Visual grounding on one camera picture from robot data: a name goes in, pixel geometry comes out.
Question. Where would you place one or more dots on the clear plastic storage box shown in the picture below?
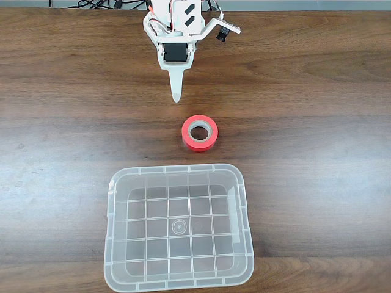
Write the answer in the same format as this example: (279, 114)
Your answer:
(122, 213)

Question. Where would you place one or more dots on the red tape roll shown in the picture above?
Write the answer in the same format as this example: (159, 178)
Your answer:
(200, 147)

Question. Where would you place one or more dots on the black camera on white bracket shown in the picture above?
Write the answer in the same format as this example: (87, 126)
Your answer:
(227, 26)

